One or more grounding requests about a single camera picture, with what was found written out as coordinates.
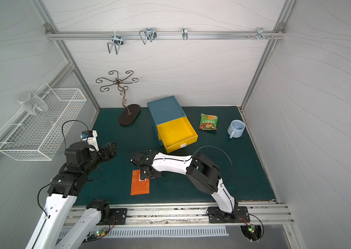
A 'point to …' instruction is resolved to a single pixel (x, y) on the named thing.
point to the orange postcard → (139, 187)
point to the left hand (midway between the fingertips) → (109, 145)
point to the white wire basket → (39, 136)
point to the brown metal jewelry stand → (133, 110)
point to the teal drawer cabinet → (164, 110)
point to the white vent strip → (161, 232)
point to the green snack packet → (208, 122)
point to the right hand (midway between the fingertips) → (147, 174)
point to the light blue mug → (235, 128)
